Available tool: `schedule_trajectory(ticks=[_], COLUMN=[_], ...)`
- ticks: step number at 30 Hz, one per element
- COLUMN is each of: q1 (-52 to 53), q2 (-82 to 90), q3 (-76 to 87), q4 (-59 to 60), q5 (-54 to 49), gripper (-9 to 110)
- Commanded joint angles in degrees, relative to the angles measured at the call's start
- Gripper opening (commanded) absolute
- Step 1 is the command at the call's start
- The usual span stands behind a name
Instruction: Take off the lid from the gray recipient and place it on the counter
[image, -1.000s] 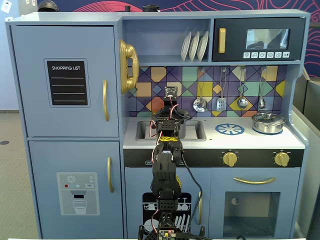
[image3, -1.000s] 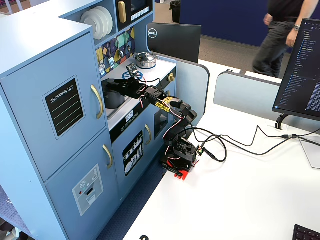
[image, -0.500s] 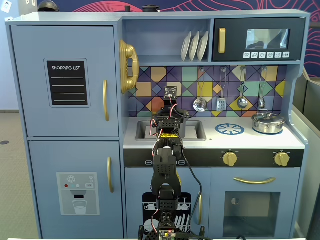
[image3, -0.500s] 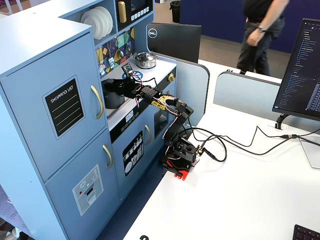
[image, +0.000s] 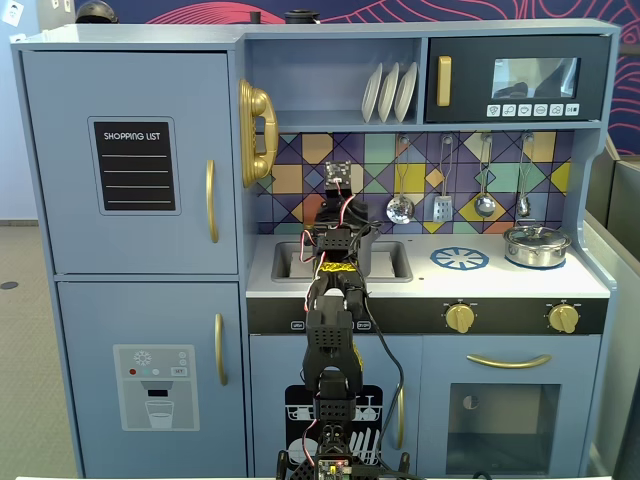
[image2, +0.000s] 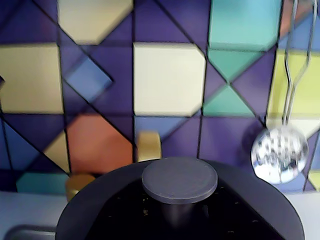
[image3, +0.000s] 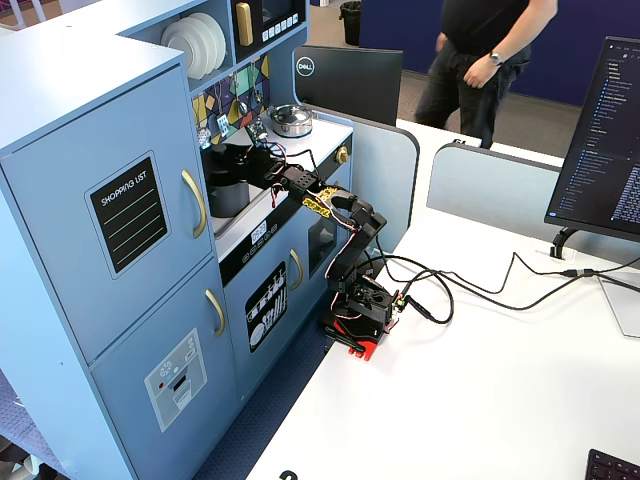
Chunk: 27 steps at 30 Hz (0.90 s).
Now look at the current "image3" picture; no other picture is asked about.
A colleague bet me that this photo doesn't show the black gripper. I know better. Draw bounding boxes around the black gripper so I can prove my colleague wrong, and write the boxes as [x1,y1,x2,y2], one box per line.
[218,144,292,187]

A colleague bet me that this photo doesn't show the black round pot lid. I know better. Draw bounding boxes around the black round pot lid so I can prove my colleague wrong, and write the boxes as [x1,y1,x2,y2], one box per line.
[203,143,251,189]

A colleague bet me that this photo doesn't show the bare forearm with watch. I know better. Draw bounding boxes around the bare forearm with watch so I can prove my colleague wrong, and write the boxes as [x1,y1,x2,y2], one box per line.
[488,0,559,67]

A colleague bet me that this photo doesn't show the gray recipient pot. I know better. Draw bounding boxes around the gray recipient pot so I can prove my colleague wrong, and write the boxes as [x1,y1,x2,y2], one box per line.
[207,179,251,219]

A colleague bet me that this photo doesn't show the silver pot lid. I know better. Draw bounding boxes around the silver pot lid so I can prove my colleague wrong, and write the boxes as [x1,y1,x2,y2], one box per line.
[268,103,314,126]

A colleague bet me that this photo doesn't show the bystander hand below watch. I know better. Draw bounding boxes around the bystander hand below watch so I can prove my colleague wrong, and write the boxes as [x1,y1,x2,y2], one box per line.
[463,60,497,91]

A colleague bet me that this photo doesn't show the hanging metal ladle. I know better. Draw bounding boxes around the hanging metal ladle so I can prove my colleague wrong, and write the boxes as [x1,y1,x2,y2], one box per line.
[234,74,250,120]

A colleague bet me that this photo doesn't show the silver cooking pot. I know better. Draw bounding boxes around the silver cooking pot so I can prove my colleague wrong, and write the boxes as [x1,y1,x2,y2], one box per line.
[268,114,315,139]

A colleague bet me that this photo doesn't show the white plate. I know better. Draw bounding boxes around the white plate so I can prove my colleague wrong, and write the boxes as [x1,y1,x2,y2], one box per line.
[178,14,220,77]
[160,18,204,81]
[192,11,228,72]

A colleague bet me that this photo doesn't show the black toy microwave door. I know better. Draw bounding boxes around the black toy microwave door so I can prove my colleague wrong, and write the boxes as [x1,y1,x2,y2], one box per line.
[230,0,308,64]

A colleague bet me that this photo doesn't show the black Dell monitor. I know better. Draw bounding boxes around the black Dell monitor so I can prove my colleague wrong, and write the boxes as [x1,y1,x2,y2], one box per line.
[292,44,405,127]

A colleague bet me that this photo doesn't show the dishwasher door with dish print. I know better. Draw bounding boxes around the dishwasher door with dish print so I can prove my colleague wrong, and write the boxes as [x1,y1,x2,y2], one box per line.
[222,238,308,402]

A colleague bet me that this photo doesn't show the tall light blue desk divider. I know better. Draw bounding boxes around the tall light blue desk divider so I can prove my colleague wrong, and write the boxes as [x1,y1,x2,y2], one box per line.
[298,103,421,252]

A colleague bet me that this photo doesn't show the black trash bin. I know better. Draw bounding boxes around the black trash bin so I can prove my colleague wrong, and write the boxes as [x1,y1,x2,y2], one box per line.
[339,0,363,48]

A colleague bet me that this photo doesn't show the blue wooden toy kitchen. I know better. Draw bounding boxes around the blue wooden toy kitchen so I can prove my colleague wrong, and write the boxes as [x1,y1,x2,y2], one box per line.
[0,0,357,480]

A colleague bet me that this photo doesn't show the fridge door with shopping list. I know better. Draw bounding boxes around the fridge door with shopping list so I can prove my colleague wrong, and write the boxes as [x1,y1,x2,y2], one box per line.
[0,64,217,366]

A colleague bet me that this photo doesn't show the low light blue desk divider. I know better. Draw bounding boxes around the low light blue desk divider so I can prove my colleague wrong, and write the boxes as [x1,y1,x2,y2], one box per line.
[425,141,567,237]

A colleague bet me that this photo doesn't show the person in black clothes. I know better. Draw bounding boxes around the person in black clothes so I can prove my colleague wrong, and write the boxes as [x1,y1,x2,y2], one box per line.
[413,0,559,151]

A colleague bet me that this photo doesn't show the freezer door with dispenser print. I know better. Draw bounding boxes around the freezer door with dispenser print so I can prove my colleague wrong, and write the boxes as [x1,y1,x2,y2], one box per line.
[88,257,242,480]

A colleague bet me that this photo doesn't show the monitor showing dark code editor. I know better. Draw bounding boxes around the monitor showing dark code editor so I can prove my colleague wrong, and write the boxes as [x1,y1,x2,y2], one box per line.
[543,35,640,245]

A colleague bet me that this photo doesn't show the gray flat stand plate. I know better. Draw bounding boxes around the gray flat stand plate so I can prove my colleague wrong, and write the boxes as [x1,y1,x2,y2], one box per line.
[596,273,640,340]

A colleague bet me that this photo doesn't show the black keyboard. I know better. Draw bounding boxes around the black keyboard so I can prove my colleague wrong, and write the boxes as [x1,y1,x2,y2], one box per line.
[583,448,640,480]

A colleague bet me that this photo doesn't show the small wrist camera board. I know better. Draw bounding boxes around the small wrist camera board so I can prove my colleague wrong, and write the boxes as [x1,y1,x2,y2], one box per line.
[244,121,268,148]

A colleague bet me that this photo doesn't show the long gold fridge handle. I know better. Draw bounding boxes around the long gold fridge handle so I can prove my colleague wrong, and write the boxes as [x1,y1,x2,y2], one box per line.
[180,168,208,241]

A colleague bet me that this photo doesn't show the gold dishwasher door handle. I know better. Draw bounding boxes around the gold dishwasher door handle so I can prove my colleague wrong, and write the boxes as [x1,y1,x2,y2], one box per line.
[288,248,306,293]

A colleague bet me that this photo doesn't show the gold microwave handle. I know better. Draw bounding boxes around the gold microwave handle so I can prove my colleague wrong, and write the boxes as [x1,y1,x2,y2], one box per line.
[235,1,254,48]

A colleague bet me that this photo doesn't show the red white servo wires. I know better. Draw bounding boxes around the red white servo wires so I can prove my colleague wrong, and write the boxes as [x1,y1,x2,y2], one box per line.
[323,219,362,284]

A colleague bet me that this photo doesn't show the short gold freezer handle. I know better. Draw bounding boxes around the short gold freezer handle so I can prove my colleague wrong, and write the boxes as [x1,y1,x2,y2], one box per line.
[204,288,228,339]

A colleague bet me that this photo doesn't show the red robot base plate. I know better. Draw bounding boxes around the red robot base plate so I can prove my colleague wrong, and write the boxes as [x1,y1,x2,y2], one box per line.
[321,310,397,363]

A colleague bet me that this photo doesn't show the looped black cable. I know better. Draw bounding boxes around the looped black cable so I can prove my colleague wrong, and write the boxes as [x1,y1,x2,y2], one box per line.
[373,239,569,326]

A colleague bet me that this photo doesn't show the black cable with inline connector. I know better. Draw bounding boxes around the black cable with inline connector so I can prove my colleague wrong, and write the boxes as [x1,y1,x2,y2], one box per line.
[389,267,640,312]

